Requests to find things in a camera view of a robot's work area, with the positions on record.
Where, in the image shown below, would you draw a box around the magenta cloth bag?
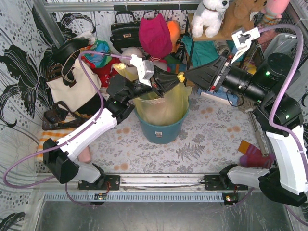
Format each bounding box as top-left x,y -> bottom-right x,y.
139,13 -> 172,58

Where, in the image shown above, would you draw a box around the pink doll striped clothes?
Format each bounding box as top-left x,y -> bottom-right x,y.
148,56 -> 171,72

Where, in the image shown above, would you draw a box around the black wire basket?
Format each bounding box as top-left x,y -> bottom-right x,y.
254,9 -> 308,76

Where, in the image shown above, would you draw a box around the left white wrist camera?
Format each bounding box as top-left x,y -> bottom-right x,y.
130,54 -> 154,87

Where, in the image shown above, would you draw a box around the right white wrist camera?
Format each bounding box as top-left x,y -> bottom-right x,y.
231,27 -> 260,63

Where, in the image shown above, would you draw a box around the pink soft object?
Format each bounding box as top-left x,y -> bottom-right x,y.
77,147 -> 92,163

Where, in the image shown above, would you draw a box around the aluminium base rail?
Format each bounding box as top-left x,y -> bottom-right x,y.
34,173 -> 233,193

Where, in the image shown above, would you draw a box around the grey stuffed ball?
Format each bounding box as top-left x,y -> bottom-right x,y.
213,40 -> 230,55

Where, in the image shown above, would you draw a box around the yellow plush duck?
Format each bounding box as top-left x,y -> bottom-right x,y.
243,59 -> 257,75

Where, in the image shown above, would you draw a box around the black cloth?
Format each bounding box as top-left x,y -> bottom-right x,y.
77,94 -> 102,116

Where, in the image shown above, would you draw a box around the black hat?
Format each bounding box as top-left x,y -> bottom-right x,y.
52,38 -> 89,64

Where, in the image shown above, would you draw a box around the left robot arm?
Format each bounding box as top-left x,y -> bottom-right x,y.
43,66 -> 184,188

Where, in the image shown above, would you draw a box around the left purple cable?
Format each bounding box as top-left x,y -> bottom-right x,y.
2,50 -> 133,206

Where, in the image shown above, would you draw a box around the blue lint roller mop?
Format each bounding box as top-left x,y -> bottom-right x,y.
197,87 -> 238,106

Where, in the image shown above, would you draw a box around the cream canvas tote bag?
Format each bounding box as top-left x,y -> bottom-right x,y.
47,59 -> 101,111

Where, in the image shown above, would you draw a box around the silver foil pouch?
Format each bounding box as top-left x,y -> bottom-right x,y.
263,33 -> 298,59

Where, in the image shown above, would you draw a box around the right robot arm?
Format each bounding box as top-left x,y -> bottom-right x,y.
184,53 -> 308,207

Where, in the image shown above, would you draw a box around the rainbow striped cloth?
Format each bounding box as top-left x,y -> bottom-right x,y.
164,55 -> 187,74

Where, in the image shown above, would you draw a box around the orange white checked towel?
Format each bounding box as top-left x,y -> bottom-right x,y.
35,128 -> 75,162

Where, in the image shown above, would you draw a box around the brown teddy bear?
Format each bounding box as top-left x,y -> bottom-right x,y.
221,0 -> 267,38

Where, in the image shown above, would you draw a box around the teal plastic trash bin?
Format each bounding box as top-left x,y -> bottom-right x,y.
135,108 -> 189,144

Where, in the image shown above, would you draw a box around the white plush dog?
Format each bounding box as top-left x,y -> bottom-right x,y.
191,0 -> 230,38

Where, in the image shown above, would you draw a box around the teal folded cloth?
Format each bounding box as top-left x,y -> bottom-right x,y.
181,36 -> 234,67

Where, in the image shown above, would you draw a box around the yellow plastic trash bag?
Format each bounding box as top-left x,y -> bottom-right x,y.
113,63 -> 193,127

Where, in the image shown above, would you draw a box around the brown patterned handbag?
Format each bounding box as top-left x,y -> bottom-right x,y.
42,101 -> 92,131

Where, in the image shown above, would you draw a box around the colourful patterned cloth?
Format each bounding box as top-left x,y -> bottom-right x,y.
81,40 -> 112,69

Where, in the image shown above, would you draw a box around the black leather handbag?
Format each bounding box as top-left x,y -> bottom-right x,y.
110,11 -> 141,53

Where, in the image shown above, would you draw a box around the pink plush toy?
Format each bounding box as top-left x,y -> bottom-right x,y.
261,0 -> 290,24

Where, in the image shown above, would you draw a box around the white fluffy plush lamb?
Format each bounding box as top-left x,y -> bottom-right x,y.
120,47 -> 145,75

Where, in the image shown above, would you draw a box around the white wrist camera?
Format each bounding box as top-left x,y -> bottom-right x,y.
231,27 -> 260,63
130,54 -> 154,87

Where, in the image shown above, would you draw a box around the red cloth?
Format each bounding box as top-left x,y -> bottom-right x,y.
92,58 -> 120,88

